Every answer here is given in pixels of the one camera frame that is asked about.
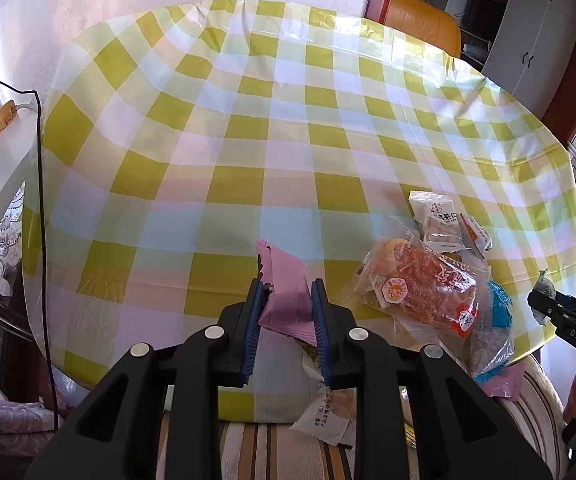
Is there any clear cookie snack packet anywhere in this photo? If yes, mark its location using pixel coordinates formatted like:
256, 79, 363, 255
290, 345, 359, 449

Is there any white wardrobe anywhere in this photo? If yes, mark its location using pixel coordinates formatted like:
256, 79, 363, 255
413, 0, 576, 87

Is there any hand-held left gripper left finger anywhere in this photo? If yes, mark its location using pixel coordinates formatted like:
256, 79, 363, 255
25, 277, 269, 480

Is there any pink snack packet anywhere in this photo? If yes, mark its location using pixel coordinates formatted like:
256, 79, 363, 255
255, 239, 319, 347
482, 361, 527, 401

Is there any white green snack packet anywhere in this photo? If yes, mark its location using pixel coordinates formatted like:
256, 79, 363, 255
538, 270, 558, 302

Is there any pink floral bedding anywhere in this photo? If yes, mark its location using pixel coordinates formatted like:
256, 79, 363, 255
0, 390, 65, 461

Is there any small white orange packet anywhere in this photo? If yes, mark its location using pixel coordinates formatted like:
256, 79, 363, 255
460, 214, 494, 259

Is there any large bread packet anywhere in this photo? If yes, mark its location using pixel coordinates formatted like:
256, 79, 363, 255
343, 227, 492, 342

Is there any black cable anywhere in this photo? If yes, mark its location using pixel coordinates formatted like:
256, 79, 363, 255
0, 74, 63, 432

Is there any yellow checked tablecloth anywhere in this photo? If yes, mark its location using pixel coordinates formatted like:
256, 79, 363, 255
20, 0, 576, 423

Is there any blue trimmed clear snack packet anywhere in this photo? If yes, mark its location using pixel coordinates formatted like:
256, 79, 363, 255
469, 280, 517, 382

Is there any orange leather armchair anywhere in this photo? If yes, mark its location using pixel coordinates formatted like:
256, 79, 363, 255
384, 0, 461, 57

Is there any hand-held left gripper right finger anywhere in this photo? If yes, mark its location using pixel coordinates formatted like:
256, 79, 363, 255
310, 278, 553, 480

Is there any striped seat cushion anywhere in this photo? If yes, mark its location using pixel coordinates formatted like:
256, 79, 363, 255
158, 355, 568, 480

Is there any white nut pastry packet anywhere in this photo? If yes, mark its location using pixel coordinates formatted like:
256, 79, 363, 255
409, 191, 469, 252

